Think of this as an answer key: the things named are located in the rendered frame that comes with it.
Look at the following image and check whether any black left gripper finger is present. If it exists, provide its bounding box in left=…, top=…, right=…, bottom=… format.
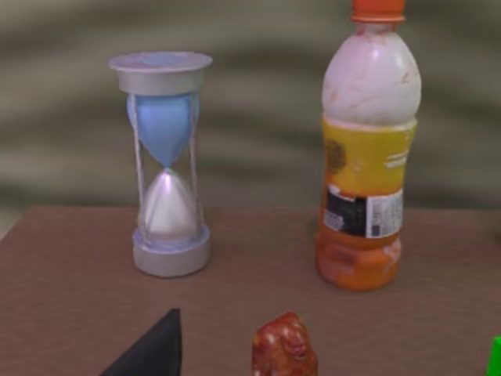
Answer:
left=99, top=308, right=184, bottom=376

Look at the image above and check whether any green object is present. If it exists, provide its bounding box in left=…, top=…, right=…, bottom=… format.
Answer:
left=485, top=335, right=501, bottom=376

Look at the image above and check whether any red carved figurine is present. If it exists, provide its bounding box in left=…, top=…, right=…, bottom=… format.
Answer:
left=251, top=311, right=319, bottom=376

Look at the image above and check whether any blue sand hourglass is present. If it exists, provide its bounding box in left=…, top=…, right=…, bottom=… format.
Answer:
left=108, top=52, right=214, bottom=278

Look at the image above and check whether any orange juice bottle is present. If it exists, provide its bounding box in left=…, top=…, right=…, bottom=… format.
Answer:
left=315, top=0, right=424, bottom=292

